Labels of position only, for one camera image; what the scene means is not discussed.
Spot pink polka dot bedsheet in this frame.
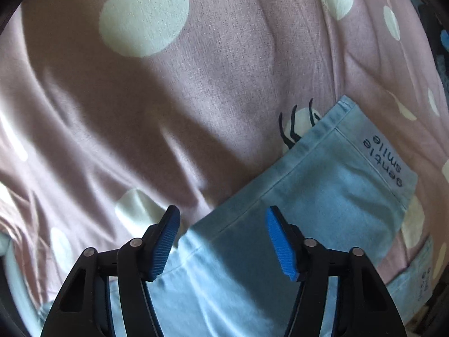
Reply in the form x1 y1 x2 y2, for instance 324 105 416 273
1 0 448 316

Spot light blue denim pants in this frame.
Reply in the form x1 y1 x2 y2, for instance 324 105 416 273
38 94 436 337

